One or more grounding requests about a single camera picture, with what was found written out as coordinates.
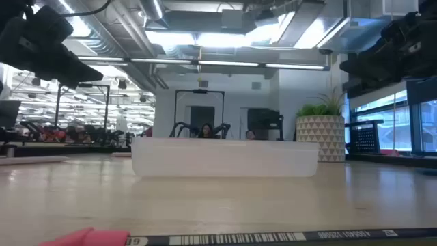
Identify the black perforated cart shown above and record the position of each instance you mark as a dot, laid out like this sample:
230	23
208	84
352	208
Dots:
365	140

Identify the black background equipment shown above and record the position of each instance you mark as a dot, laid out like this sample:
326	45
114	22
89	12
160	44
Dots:
263	119

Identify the clear plastic pencil box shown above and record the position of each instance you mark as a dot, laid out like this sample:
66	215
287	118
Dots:
222	160

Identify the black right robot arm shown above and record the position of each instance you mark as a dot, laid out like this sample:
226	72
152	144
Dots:
428	7

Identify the black pencil pink eraser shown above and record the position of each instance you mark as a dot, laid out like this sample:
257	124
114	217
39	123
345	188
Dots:
239	238

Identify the background black robot arm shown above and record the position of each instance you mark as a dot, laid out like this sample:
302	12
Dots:
177	128
223	128

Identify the black aluminium table frame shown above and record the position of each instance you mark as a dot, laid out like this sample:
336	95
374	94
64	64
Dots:
68	151

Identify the person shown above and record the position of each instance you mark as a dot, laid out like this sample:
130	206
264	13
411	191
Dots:
250	135
206	131

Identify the blue eraser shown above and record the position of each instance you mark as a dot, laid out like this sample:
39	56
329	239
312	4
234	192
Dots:
431	173

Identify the black background monitor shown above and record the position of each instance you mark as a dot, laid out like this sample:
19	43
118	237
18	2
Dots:
8	114

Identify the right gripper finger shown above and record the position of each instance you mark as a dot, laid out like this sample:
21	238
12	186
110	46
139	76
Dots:
379	75
372	61

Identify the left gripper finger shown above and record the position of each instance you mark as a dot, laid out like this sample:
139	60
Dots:
70	59
70	79

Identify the green plant white patterned pot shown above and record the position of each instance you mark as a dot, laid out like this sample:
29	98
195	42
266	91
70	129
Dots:
321	136

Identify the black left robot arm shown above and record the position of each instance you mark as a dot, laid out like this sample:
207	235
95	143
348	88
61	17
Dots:
10	7

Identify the black background stand frame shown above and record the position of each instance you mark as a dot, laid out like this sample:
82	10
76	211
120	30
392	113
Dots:
85	85

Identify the silver ceiling duct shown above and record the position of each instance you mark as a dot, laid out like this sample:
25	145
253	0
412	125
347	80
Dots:
153	10

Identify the black background station frame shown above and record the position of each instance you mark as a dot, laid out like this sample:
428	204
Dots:
199	91

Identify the glass window wall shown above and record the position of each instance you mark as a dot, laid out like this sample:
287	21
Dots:
385	130

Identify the long ceiling light bar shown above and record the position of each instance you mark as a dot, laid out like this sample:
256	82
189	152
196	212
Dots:
225	63

